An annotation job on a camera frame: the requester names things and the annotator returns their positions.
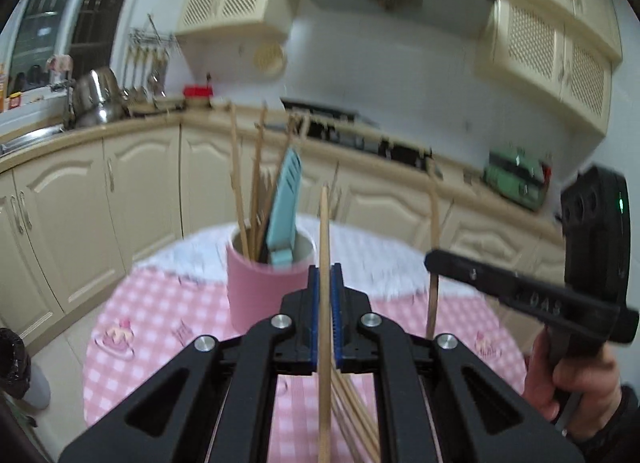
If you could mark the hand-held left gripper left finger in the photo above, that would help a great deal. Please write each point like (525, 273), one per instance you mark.
(313, 313)

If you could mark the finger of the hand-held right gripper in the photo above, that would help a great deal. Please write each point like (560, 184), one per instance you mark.
(465, 270)

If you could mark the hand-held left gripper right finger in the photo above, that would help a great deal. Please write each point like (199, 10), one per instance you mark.
(337, 313)

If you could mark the pink cup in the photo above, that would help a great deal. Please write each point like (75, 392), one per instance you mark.
(255, 293)

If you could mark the light blue knife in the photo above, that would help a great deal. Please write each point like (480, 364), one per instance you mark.
(285, 203)

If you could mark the person's right forearm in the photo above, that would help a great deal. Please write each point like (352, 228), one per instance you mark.
(615, 433)

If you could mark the row of hanging kitchen utensils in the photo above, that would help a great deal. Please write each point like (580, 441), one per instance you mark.
(147, 68)

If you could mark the person's right hand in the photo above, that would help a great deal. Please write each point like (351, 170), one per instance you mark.
(575, 378)

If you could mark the white lace cloth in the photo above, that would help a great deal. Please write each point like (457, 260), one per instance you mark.
(360, 243)

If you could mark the green electric pot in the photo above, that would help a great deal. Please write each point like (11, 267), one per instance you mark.
(515, 178)

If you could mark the black gas stove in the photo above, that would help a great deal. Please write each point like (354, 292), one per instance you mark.
(395, 150)

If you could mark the pink checked tablecloth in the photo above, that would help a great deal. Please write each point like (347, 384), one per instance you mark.
(150, 303)

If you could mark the wide cream lattice door cabinet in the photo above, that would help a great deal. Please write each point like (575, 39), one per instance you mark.
(535, 48)

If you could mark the cream lower kitchen cabinets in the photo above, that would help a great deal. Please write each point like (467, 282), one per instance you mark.
(140, 183)

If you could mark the beige kitchen countertop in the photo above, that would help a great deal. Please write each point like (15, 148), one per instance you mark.
(210, 115)

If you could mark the red container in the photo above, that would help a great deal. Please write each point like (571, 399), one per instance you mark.
(197, 93)

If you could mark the yellow round steamer plate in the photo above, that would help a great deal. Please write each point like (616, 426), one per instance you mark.
(269, 57)

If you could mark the steel basin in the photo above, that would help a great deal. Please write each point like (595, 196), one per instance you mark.
(102, 115)

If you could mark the trash bin with black bag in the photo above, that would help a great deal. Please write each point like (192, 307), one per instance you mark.
(20, 368)

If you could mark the steel stock pot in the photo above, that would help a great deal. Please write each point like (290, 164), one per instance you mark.
(97, 88)

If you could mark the steel sink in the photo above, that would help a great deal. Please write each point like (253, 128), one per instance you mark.
(30, 140)

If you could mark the faucet with pink cloth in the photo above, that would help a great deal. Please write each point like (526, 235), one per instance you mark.
(59, 68)

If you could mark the small red box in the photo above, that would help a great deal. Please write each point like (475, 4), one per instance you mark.
(15, 100)

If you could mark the orange packet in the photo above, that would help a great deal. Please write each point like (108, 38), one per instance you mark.
(2, 88)

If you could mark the window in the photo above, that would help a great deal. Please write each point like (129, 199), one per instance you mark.
(50, 18)

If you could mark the wall utensil rack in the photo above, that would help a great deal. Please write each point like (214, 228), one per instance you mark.
(152, 35)

